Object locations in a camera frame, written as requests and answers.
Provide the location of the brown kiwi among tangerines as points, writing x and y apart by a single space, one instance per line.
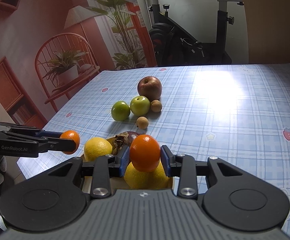
142 122

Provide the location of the yellow orange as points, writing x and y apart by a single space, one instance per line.
154 180
96 147

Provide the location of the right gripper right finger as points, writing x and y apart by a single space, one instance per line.
186 168

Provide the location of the wooden door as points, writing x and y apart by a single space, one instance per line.
268 28

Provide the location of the red apple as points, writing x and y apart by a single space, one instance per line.
150 87

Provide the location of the green apple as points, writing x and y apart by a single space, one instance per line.
120 111
140 105

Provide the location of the brown kiwi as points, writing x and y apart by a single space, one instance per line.
156 106

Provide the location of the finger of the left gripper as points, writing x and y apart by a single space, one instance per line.
34 132
57 144

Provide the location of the purple mangosteen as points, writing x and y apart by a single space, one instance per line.
124 138

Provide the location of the yellow fruit bowl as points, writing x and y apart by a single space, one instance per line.
116 183

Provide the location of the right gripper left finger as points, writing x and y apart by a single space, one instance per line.
103 169

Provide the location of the blue plaid tablecloth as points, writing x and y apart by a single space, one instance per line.
240 113

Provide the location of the black exercise bike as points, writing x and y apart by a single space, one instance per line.
174 46

